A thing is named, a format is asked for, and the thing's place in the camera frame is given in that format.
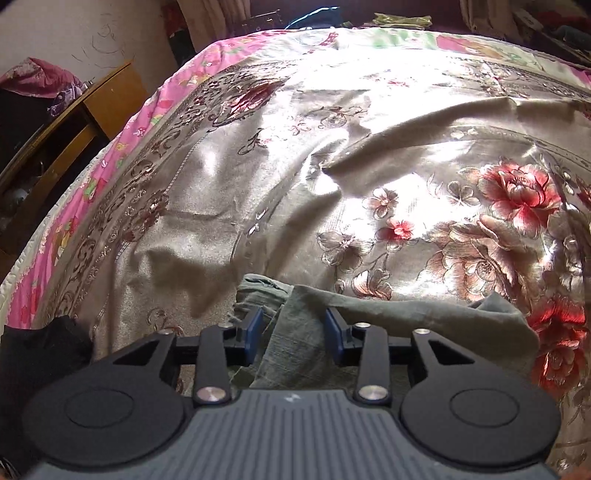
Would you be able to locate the green yellow cloth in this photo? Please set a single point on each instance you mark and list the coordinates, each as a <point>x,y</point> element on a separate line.
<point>397,21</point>

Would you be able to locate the pink patterned quilt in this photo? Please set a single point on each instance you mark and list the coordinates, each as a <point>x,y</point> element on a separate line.
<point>26,282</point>

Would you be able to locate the gold floral satin bedspread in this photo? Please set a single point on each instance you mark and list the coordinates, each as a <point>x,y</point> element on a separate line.
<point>421,177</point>

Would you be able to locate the wooden tv cabinet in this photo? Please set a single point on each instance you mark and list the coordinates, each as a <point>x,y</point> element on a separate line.
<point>39,172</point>

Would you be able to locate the blue cloth item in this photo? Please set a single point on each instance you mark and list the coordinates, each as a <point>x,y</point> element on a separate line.
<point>323,17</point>

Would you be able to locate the black television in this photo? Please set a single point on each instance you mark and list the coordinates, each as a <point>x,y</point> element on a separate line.
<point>20,117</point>

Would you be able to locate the beige curtain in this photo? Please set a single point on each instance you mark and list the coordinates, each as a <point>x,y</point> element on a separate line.
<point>212,20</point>

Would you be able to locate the cluttered bedside table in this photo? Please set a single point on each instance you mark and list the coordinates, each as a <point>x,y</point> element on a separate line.
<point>558,28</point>

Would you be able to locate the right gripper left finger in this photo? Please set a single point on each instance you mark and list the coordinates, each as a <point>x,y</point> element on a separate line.
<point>241,341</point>

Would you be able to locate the maroon cloth television cover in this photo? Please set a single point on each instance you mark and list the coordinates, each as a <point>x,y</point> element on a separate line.
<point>37,78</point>

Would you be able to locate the black garment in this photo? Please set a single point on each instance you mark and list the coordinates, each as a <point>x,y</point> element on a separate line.
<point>30,360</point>

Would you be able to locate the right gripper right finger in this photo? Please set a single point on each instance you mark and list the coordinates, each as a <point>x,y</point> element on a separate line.
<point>344,342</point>

